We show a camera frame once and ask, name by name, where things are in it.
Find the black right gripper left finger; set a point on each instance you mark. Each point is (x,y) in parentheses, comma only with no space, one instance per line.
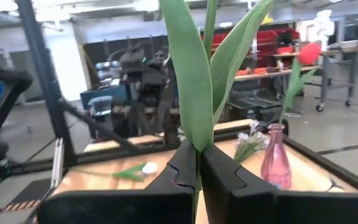
(120,208)

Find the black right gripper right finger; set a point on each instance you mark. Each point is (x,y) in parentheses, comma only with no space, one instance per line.
(291,208)

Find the white artificial tulip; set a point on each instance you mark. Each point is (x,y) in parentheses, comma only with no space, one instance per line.
(150,168)

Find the white veined artificial flower bunch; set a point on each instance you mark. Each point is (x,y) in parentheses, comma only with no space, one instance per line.
(250,146)

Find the red artificial tulip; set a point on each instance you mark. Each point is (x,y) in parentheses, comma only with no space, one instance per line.
(309,53)

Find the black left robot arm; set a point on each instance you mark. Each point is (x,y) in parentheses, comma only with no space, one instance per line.
(135,68)

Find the pink glass vase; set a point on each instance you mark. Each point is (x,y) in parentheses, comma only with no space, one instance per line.
(275,165)

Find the white aluminium bar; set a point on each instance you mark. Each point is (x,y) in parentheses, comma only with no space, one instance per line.
(57,161)

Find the black mat hazard stripes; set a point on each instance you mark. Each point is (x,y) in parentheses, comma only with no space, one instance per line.
(26,193)

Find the clear plastic storage box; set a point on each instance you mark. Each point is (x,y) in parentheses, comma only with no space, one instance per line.
(99,105)

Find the blue cart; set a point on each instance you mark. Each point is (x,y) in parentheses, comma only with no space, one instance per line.
(110,91)

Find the wood-topped workbench on casters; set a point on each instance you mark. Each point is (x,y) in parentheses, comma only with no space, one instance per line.
(325,77)

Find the wooden shelf board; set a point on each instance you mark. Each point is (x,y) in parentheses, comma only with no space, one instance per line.
(259,74)

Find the red storage bin rack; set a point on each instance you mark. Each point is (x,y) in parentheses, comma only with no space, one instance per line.
(266,40)

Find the white humanoid robot figure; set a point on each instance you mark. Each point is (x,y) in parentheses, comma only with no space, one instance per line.
(322,28)

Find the yellow triangular sign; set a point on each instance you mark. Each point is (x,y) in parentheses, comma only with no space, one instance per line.
(267,20)

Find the black table frame rail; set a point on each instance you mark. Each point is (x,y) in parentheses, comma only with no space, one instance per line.
(322,158)

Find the black diagonal frame brace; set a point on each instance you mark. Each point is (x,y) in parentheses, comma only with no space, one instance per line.
(98,127)

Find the black frame post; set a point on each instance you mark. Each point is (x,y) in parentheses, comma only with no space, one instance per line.
(42,77)

